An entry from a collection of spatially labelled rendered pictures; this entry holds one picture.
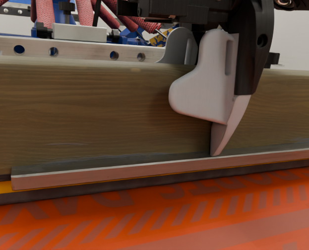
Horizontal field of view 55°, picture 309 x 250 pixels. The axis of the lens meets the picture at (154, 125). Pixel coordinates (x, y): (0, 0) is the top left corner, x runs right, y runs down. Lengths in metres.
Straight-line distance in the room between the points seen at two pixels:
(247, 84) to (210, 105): 0.03
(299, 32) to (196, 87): 2.68
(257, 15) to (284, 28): 2.78
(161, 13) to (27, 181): 0.13
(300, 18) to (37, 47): 2.45
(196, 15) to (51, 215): 0.16
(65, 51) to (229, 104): 0.53
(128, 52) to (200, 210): 0.55
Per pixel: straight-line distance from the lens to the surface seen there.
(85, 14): 1.00
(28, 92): 0.19
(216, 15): 0.21
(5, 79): 0.19
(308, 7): 0.29
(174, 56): 0.25
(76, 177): 0.20
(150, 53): 0.75
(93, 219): 0.21
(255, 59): 0.20
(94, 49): 0.71
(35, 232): 0.20
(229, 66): 0.21
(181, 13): 0.19
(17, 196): 0.23
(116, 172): 0.20
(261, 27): 0.20
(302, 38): 2.83
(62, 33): 0.75
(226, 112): 0.21
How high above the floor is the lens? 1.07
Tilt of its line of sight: 17 degrees down
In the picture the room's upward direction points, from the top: 5 degrees clockwise
